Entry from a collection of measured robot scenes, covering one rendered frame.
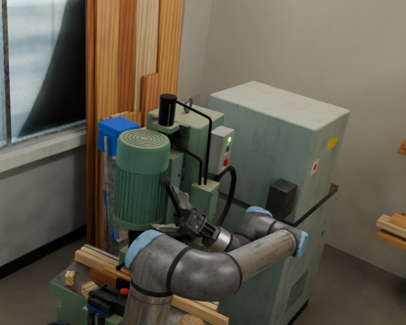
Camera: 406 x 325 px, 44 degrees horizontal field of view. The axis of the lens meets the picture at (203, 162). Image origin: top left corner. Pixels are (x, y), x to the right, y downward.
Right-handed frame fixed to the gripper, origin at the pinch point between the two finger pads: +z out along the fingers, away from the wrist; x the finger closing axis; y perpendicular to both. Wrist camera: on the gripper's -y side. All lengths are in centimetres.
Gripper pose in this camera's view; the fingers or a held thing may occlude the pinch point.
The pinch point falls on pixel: (160, 204)
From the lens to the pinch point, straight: 164.5
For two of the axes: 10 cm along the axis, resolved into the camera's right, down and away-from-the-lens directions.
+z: -7.8, -5.7, -2.5
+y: 4.4, -2.2, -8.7
